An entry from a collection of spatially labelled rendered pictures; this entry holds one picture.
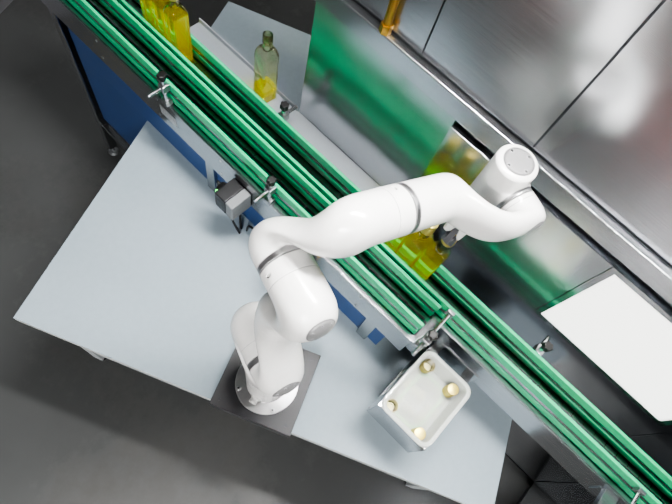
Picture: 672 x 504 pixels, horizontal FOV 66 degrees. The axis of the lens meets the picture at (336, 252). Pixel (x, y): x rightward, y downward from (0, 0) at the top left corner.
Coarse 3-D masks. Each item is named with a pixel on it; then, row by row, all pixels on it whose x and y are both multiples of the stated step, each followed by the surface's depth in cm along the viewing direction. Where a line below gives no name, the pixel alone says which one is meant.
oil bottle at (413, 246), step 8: (416, 232) 133; (408, 240) 135; (416, 240) 133; (424, 240) 132; (432, 240) 134; (400, 248) 141; (408, 248) 137; (416, 248) 134; (424, 248) 133; (400, 256) 143; (408, 256) 140; (416, 256) 137; (408, 264) 143
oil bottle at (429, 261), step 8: (432, 248) 132; (424, 256) 134; (432, 256) 132; (440, 256) 131; (448, 256) 133; (416, 264) 140; (424, 264) 137; (432, 264) 134; (440, 264) 132; (416, 272) 143; (424, 272) 139; (432, 272) 137; (424, 280) 143
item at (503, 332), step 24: (192, 48) 166; (216, 72) 164; (240, 96) 163; (264, 120) 162; (336, 168) 151; (456, 288) 145; (480, 312) 145; (504, 336) 144; (528, 360) 143; (552, 384) 142; (576, 408) 141; (600, 432) 140; (624, 456) 140; (648, 456) 133
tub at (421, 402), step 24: (432, 360) 149; (408, 384) 150; (432, 384) 151; (456, 384) 148; (384, 408) 139; (408, 408) 147; (432, 408) 148; (456, 408) 142; (408, 432) 137; (432, 432) 141
